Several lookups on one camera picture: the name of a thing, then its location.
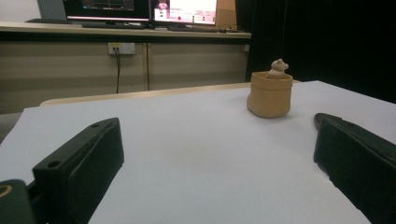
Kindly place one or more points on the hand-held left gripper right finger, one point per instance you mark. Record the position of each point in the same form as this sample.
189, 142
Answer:
358, 161

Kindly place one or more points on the white wall socket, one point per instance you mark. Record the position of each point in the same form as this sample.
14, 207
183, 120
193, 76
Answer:
123, 48

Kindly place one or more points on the black curtain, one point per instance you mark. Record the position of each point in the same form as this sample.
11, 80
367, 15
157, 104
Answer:
327, 40

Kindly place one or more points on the tan bag-shaped pot with bear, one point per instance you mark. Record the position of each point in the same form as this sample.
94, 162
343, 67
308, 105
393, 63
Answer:
269, 96

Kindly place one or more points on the brown cardboard box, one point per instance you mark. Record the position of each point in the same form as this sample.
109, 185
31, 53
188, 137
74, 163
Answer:
226, 14

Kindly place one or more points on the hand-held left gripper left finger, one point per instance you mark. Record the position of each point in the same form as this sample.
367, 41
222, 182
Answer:
77, 168

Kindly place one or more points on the dark-screen computer monitor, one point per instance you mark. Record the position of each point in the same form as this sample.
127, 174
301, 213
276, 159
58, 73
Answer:
106, 7

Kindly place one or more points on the light wooden table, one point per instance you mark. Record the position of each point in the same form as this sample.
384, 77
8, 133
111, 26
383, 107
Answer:
124, 95

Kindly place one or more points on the long beige desk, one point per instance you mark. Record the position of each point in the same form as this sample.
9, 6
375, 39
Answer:
77, 71

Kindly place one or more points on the white paper sheet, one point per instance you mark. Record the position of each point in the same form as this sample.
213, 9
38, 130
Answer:
202, 149

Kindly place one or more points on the black keyboard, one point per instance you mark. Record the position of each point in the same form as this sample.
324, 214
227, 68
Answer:
112, 25
191, 29

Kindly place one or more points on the bright-screen computer monitor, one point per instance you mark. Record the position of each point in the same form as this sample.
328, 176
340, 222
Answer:
185, 11

